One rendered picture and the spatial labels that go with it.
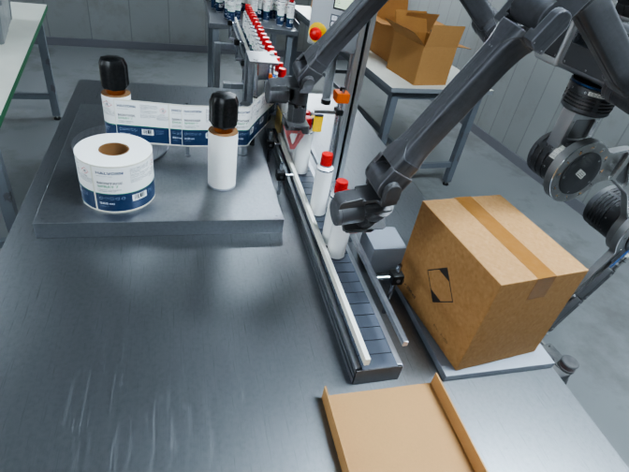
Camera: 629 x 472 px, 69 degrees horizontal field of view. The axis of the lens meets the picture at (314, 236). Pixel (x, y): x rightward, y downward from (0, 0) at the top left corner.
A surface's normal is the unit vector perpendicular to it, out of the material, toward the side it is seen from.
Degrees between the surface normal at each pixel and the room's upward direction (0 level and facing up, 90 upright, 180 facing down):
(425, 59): 90
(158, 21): 90
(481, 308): 90
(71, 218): 0
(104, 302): 0
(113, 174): 90
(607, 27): 99
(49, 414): 0
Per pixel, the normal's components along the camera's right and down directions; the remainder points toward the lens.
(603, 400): 0.15, -0.79
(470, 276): -0.93, 0.10
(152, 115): 0.12, 0.61
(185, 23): 0.33, 0.61
